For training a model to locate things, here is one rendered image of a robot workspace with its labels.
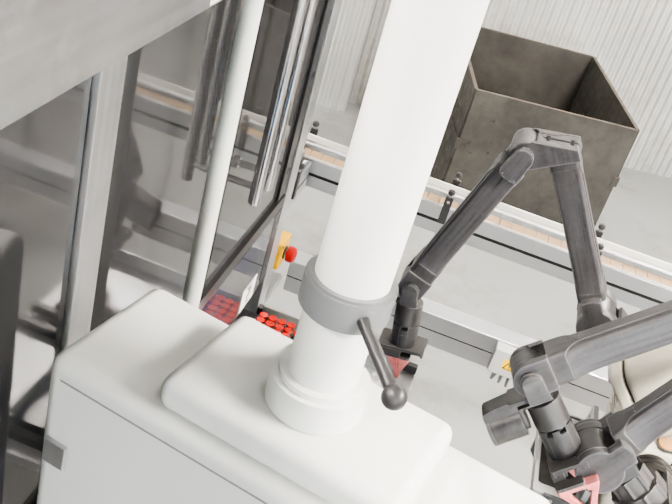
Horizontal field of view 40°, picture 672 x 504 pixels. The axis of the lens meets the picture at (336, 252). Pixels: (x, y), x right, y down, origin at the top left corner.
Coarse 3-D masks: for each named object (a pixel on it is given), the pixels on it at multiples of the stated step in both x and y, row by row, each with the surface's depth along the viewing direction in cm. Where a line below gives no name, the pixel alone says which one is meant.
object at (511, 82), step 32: (480, 32) 515; (480, 64) 525; (512, 64) 525; (544, 64) 524; (576, 64) 523; (480, 96) 429; (512, 96) 535; (544, 96) 534; (576, 96) 533; (608, 96) 482; (448, 128) 467; (480, 128) 437; (512, 128) 437; (544, 128) 436; (576, 128) 436; (608, 128) 435; (448, 160) 449; (480, 160) 446; (608, 160) 444; (512, 192) 455; (544, 192) 454; (608, 192) 453
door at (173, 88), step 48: (240, 0) 125; (144, 48) 99; (192, 48) 114; (144, 96) 104; (192, 96) 120; (144, 144) 110; (192, 144) 128; (144, 192) 116; (192, 192) 136; (144, 240) 123; (192, 240) 145; (96, 288) 112; (144, 288) 130
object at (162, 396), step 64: (128, 320) 98; (192, 320) 101; (64, 384) 92; (128, 384) 90; (192, 384) 87; (256, 384) 90; (64, 448) 95; (128, 448) 91; (192, 448) 87; (256, 448) 85; (320, 448) 84; (384, 448) 87; (448, 448) 94
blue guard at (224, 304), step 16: (272, 224) 199; (256, 240) 188; (256, 256) 194; (240, 272) 185; (256, 272) 201; (224, 288) 176; (240, 288) 190; (208, 304) 168; (224, 304) 181; (224, 320) 187
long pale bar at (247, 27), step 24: (240, 24) 107; (240, 48) 108; (240, 72) 110; (240, 96) 112; (216, 144) 115; (216, 168) 117; (216, 192) 119; (216, 216) 121; (192, 264) 125; (192, 288) 127
